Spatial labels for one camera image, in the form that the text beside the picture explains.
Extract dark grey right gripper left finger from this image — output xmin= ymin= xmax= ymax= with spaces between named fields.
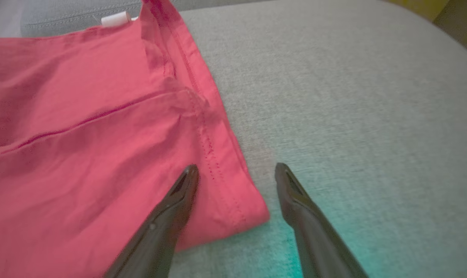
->
xmin=103 ymin=164 xmax=200 ymax=278

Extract yellow sofa backrest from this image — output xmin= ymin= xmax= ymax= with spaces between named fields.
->
xmin=388 ymin=0 xmax=467 ymax=58

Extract grey sofa seat cushion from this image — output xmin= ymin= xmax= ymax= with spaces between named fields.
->
xmin=20 ymin=0 xmax=272 ymax=38

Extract red shorts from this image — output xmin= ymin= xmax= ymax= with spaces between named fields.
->
xmin=0 ymin=0 xmax=270 ymax=278

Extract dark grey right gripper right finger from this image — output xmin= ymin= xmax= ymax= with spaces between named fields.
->
xmin=275 ymin=162 xmax=369 ymax=278

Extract grey and yellow sofa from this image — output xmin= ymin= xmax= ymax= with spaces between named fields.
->
xmin=168 ymin=0 xmax=467 ymax=278

